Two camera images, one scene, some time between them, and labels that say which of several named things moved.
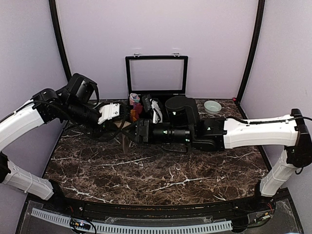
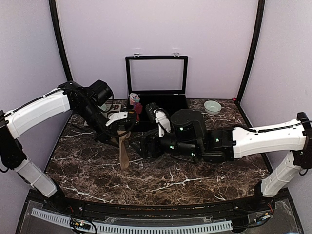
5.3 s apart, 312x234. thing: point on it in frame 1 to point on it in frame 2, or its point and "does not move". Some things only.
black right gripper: (141, 125) to (149, 136)
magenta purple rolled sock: (138, 107) does not move
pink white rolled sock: (134, 98) does not move
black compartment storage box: (155, 78) does not move
